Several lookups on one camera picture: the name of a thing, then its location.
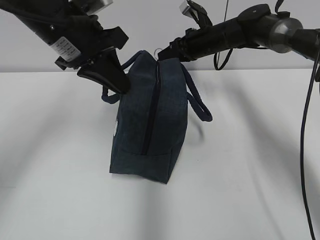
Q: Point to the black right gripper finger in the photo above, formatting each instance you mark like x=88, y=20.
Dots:
x=169, y=53

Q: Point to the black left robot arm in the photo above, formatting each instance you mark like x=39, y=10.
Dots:
x=72, y=29

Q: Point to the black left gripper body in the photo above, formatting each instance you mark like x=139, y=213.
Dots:
x=75, y=55

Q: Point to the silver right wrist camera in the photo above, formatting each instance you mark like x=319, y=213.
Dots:
x=196, y=12

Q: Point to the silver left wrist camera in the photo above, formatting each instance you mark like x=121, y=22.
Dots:
x=91, y=7

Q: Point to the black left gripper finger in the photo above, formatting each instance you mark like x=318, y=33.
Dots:
x=100, y=77
x=114, y=77

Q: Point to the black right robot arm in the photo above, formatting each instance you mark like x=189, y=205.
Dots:
x=254, y=28

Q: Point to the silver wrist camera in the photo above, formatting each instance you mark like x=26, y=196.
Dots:
x=91, y=7
x=196, y=12

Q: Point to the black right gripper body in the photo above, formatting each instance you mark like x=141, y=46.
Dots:
x=182, y=49

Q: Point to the dark blue fabric lunch bag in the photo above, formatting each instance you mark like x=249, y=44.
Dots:
x=152, y=118

